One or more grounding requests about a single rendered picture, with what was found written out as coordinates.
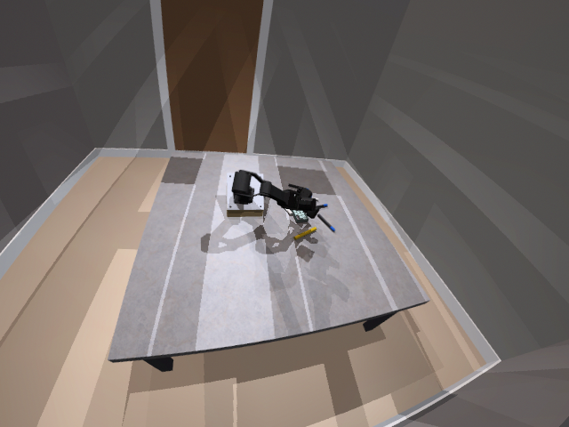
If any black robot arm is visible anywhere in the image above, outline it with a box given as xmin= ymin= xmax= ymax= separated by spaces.
xmin=231 ymin=170 xmax=317 ymax=211

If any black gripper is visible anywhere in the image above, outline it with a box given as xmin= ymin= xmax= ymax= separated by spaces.
xmin=299 ymin=206 xmax=320 ymax=219

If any white keyboard with letter keys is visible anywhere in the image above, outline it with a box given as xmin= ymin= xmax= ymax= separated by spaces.
xmin=291 ymin=210 xmax=309 ymax=223

